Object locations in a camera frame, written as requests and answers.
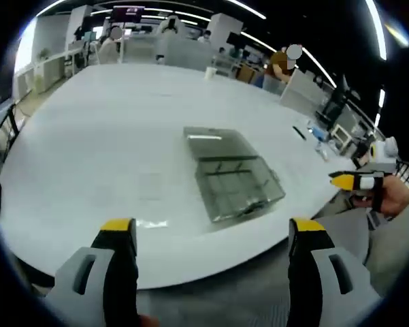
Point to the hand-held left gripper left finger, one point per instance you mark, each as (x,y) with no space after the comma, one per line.
(88,272)

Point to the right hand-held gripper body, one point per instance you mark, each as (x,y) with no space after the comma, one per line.
(381,158)

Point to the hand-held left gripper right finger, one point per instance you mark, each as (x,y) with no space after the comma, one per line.
(326,272)

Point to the clear guide fixture box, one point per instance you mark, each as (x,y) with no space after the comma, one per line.
(231,177)

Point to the person's right hand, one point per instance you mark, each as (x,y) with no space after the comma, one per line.
(396,197)

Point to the person's left hand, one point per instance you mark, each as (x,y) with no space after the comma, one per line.
(149,322)

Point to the black pen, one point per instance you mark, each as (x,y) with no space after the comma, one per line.
(299,133)

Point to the white desk panel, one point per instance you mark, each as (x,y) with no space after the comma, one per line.
(303,92)

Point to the black chair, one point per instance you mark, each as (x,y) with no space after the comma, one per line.
(5,133)

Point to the white paper cup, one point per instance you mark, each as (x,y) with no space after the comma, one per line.
(210,73)

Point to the frosted desk partition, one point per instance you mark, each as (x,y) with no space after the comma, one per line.
(185,52)

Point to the white humanoid robot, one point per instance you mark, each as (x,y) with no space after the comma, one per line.
(171,25)

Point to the dark wall screen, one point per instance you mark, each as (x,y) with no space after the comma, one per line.
(127,13)

